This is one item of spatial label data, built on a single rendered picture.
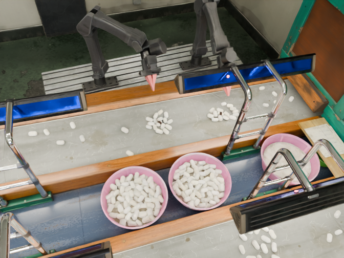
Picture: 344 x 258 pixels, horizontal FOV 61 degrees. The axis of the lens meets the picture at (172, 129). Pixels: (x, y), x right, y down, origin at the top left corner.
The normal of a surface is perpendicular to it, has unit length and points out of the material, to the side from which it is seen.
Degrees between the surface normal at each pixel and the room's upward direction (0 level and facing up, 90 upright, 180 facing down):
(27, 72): 0
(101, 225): 0
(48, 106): 58
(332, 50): 90
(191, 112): 0
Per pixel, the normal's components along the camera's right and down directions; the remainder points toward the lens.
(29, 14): 0.37, 0.74
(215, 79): 0.28, 0.33
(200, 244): 0.07, -0.61
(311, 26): -0.95, 0.19
